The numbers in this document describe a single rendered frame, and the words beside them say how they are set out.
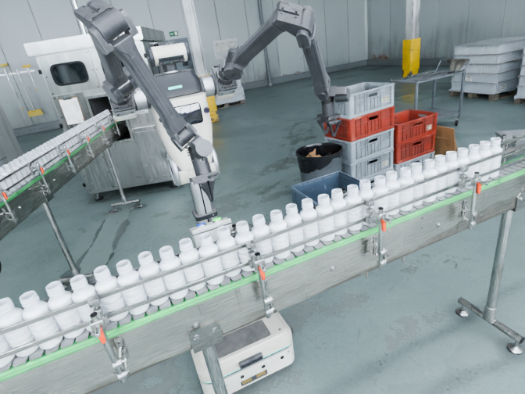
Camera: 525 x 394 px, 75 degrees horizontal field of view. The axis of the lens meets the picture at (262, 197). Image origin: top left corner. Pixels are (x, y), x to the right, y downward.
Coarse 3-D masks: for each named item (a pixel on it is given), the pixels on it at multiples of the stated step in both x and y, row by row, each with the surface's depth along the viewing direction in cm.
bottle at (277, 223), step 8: (272, 216) 108; (280, 216) 108; (272, 224) 110; (280, 224) 109; (272, 232) 110; (272, 240) 112; (280, 240) 110; (288, 240) 113; (280, 248) 111; (280, 256) 113
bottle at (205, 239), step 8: (200, 240) 101; (208, 240) 101; (200, 248) 103; (208, 248) 101; (216, 248) 103; (200, 256) 103; (208, 264) 103; (216, 264) 103; (208, 272) 104; (216, 272) 104; (216, 280) 105
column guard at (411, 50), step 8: (408, 40) 938; (416, 40) 935; (408, 48) 947; (416, 48) 944; (408, 56) 954; (416, 56) 953; (408, 64) 962; (416, 64) 962; (408, 72) 970; (416, 72) 972
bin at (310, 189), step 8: (328, 176) 188; (336, 176) 190; (344, 176) 186; (296, 184) 181; (304, 184) 183; (312, 184) 185; (320, 184) 187; (328, 184) 190; (336, 184) 192; (344, 184) 189; (296, 192) 176; (304, 192) 185; (312, 192) 187; (320, 192) 189; (328, 192) 191; (296, 200) 179; (312, 200) 161
